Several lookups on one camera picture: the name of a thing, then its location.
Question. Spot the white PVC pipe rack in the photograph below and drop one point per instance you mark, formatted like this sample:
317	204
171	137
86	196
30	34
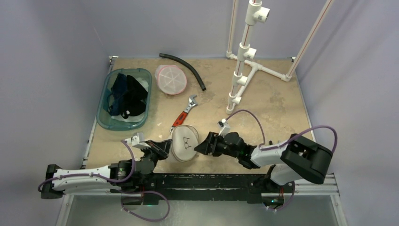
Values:
246	67

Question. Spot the teal plastic bin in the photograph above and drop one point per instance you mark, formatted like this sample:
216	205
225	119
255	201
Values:
104	118

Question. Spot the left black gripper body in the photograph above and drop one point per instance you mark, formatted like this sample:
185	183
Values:
149	153

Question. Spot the black bra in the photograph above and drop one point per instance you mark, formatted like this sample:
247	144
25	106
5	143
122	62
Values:
135	99

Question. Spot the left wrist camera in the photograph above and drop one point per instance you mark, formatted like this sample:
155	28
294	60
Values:
137	141

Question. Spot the red handled adjustable wrench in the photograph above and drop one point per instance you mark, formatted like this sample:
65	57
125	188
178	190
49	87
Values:
180	119

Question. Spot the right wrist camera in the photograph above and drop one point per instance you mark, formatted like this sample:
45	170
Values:
224	127

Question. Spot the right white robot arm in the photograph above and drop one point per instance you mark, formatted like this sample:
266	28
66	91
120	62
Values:
296	158

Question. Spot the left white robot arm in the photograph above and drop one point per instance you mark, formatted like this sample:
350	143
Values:
126	175

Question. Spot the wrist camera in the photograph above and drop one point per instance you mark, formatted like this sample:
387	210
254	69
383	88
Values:
137	141
224	127

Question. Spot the white cloth garment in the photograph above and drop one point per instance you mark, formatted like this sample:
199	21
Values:
138	118

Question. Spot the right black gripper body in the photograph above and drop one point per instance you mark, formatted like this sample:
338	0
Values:
212	143

